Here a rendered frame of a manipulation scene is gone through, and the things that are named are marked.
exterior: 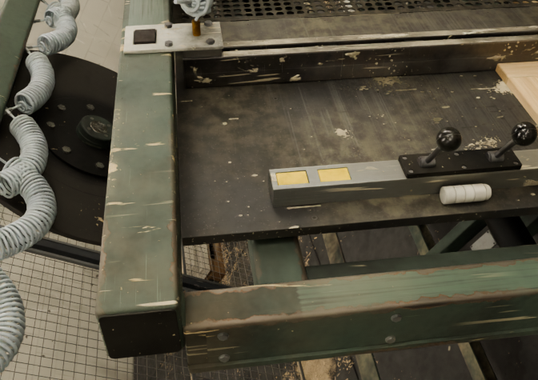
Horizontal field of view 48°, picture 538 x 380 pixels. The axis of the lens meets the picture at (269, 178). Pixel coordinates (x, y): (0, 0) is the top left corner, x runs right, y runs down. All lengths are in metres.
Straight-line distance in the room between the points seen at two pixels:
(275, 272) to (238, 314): 0.17
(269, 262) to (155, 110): 0.32
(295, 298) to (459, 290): 0.22
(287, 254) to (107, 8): 5.85
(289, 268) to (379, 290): 0.18
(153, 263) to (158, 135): 0.27
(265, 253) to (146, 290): 0.27
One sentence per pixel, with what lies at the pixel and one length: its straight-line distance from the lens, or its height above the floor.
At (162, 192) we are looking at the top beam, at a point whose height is 1.89.
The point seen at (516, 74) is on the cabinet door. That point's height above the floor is 1.22.
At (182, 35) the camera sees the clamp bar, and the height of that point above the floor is 1.86.
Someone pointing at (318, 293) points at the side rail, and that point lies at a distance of 0.81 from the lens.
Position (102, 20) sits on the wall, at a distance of 6.73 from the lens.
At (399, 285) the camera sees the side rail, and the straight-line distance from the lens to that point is 0.83.
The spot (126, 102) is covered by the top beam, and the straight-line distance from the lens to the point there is 1.06.
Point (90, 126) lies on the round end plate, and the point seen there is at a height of 1.87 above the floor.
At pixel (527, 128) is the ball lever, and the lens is 0.97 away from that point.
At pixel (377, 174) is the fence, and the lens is 1.00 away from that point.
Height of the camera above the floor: 2.15
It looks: 26 degrees down
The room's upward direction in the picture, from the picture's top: 70 degrees counter-clockwise
